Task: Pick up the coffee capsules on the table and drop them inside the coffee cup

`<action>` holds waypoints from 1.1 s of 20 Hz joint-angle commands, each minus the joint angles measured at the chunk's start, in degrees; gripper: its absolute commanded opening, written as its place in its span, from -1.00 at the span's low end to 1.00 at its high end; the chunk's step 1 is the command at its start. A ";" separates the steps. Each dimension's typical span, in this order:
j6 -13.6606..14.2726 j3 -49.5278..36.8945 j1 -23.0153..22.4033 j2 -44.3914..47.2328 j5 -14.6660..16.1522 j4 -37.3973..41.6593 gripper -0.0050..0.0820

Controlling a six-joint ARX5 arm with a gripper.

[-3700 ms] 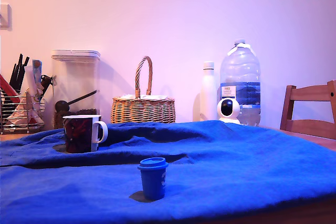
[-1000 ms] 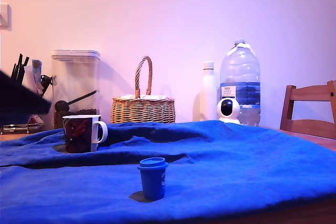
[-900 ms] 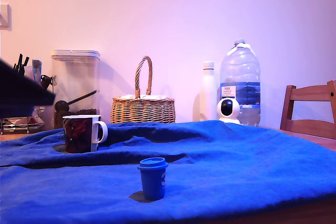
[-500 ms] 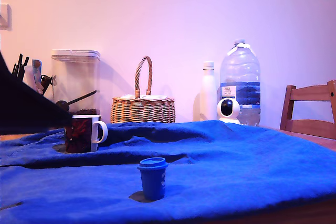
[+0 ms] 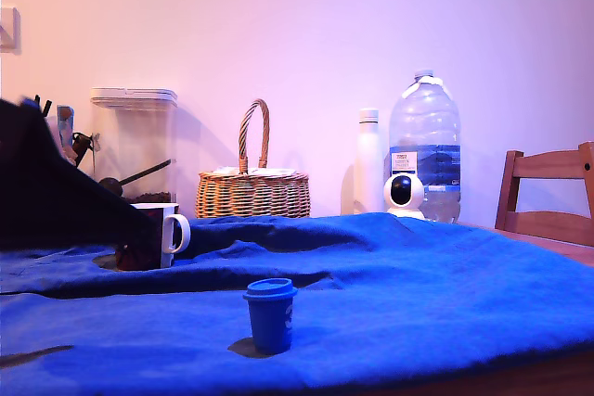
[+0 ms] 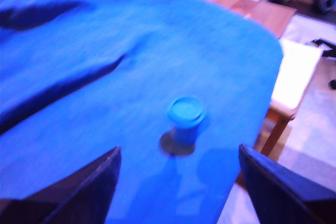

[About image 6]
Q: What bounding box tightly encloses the blue coffee capsule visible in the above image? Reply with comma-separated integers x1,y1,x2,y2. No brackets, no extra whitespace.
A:
166,97,205,149

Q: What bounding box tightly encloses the wooden chair with white seat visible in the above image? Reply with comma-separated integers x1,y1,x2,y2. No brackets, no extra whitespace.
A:
253,37,326,162

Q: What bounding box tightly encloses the blue cloth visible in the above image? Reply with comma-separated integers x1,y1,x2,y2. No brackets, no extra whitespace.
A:
0,0,285,224

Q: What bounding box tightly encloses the black office chair base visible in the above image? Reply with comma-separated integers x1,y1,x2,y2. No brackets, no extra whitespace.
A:
311,38,336,90

